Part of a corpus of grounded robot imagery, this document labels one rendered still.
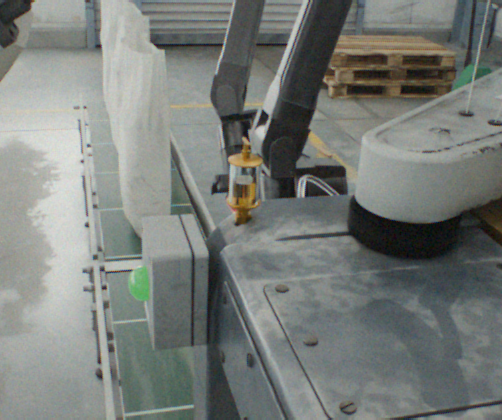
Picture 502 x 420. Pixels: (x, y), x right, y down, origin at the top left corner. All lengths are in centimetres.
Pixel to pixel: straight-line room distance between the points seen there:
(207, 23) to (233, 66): 699
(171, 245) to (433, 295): 20
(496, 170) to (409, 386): 23
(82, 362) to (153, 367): 71
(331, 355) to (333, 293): 7
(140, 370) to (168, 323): 139
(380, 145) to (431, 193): 5
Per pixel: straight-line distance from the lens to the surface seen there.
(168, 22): 813
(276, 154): 87
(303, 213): 57
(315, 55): 87
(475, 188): 55
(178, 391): 186
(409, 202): 51
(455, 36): 946
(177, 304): 54
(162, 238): 54
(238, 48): 124
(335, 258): 51
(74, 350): 267
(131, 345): 202
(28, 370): 260
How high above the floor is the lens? 158
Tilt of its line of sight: 25 degrees down
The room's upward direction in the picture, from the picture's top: 3 degrees clockwise
